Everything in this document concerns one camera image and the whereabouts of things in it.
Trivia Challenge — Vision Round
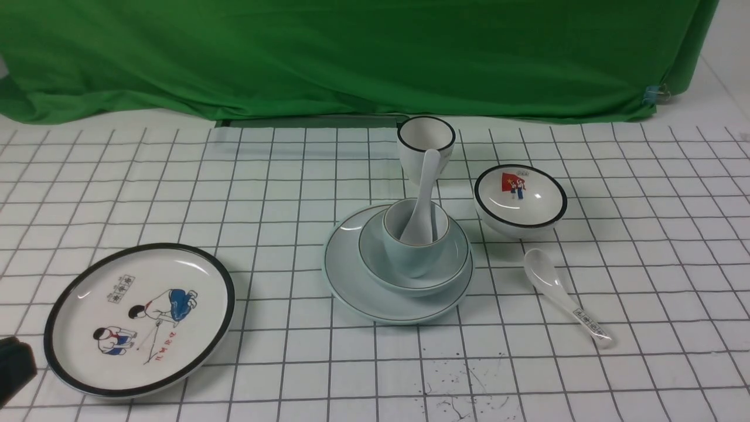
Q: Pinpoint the pale blue bowl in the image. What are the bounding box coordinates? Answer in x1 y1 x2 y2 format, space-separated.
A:
358 211 469 297

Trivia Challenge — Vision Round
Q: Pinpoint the plain white ceramic spoon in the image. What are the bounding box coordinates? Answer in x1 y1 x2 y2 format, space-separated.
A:
400 149 441 246

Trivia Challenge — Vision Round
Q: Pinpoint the pale blue cup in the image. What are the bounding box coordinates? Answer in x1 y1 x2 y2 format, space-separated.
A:
382 199 452 277

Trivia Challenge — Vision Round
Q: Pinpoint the black robot arm with PiPER label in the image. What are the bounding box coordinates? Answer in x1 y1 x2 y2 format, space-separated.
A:
1 336 38 409

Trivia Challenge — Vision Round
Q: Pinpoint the pale blue plate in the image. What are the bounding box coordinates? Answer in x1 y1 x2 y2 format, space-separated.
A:
322 203 475 325

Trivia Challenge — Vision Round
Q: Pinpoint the black-rimmed white cup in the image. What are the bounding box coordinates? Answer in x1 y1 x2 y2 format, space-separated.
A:
397 117 457 185

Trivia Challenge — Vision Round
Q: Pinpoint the black-rimmed illustrated bowl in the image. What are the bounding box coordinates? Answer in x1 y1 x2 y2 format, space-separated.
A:
472 164 568 239

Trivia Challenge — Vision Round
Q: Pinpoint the green backdrop cloth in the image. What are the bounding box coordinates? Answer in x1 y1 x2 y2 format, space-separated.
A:
1 1 718 124

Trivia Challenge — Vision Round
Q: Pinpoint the black-rimmed illustrated plate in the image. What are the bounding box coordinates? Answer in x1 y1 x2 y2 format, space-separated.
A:
43 243 236 400

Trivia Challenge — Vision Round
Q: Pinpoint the blue binder clip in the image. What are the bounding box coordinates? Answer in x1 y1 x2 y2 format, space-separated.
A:
641 83 672 106

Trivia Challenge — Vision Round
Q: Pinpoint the white spoon with printed handle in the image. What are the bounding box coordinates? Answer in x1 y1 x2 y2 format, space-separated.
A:
523 249 615 348

